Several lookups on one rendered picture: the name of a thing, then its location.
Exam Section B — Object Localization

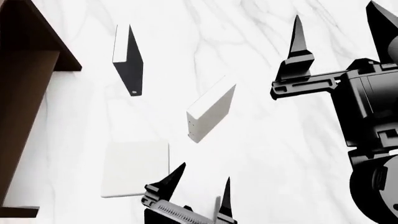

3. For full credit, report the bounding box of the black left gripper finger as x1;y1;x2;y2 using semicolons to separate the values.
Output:
217;175;238;224
144;162;187;202

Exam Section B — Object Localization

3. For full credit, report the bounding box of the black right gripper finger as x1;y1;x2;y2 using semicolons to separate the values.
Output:
366;0;398;64
274;14;315;83

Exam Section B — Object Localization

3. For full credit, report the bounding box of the dark brown wooden cabinet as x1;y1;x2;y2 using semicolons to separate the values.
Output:
0;0;83;219

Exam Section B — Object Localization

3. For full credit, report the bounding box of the flat white square box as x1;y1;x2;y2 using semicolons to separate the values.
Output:
99;139;170;198

